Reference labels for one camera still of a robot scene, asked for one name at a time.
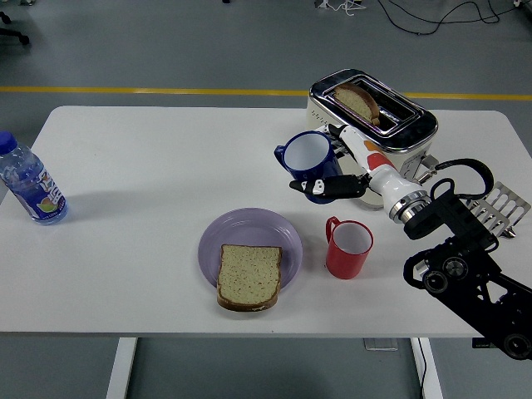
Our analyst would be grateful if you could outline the flat square bread slice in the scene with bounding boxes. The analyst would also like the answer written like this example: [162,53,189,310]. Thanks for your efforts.
[215,244,283,312]

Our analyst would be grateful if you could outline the blue enamel cup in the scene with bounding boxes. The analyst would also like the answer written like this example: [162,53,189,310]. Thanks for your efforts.
[273,131,344,204]

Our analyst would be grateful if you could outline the black office chair base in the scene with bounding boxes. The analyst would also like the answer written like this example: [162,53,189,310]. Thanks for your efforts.
[0,11,31,46]

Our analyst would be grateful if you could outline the black floor cable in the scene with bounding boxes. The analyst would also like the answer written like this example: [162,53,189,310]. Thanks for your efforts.
[376,0,532,37]

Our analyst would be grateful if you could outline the blue capped drink bottle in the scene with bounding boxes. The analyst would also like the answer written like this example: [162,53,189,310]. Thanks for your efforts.
[0,131,70,225]

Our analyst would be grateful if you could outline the white floor cables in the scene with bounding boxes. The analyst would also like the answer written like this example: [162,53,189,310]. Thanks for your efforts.
[313,0,369,17]

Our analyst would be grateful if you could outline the grey under-table bracket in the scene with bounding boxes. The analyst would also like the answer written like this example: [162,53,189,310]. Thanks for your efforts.
[363,338,400,352]

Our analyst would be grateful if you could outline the red enamel cup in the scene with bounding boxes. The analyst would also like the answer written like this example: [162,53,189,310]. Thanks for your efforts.
[324,215,374,280]

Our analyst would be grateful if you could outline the white table leg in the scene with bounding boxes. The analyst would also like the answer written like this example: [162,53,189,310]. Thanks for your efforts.
[106,337,139,399]
[411,337,444,399]

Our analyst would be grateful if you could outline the cream chrome toaster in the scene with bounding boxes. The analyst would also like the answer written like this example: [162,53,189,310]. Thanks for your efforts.
[305,68,441,212]

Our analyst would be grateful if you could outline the silver metal toast rack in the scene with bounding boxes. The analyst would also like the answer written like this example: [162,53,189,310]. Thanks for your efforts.
[465,181,532,239]

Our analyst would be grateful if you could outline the yellow floor tape line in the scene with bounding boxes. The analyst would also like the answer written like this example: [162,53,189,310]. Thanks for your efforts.
[0,86,532,102]

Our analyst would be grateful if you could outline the thin black table cable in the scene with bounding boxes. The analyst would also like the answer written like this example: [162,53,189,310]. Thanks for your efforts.
[415,338,429,399]

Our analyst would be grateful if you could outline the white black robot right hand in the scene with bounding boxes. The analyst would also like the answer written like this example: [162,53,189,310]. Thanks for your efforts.
[289,123,416,209]

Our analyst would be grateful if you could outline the rounded upright bread slice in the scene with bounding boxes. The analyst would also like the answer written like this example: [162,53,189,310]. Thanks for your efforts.
[334,82,382,126]

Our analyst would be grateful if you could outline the purple plate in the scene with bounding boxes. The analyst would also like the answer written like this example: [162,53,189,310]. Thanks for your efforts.
[198,207,304,292]

